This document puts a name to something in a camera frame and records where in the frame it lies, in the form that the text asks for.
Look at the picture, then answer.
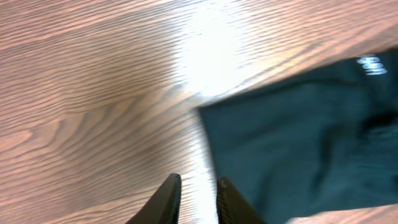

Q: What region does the black knit garment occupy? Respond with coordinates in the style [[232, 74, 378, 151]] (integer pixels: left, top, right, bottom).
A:
[[198, 50, 397, 223]]

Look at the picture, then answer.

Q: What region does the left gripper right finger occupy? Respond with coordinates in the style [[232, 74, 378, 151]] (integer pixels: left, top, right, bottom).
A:
[[216, 177, 266, 224]]

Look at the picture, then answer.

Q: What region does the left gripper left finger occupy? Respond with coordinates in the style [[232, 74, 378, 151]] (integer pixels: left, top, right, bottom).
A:
[[126, 173, 182, 224]]

